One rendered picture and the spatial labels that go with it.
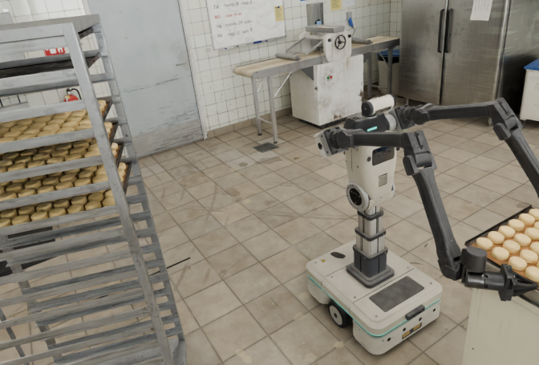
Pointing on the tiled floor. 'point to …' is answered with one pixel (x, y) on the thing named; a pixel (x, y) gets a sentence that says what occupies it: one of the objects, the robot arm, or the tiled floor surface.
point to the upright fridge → (467, 31)
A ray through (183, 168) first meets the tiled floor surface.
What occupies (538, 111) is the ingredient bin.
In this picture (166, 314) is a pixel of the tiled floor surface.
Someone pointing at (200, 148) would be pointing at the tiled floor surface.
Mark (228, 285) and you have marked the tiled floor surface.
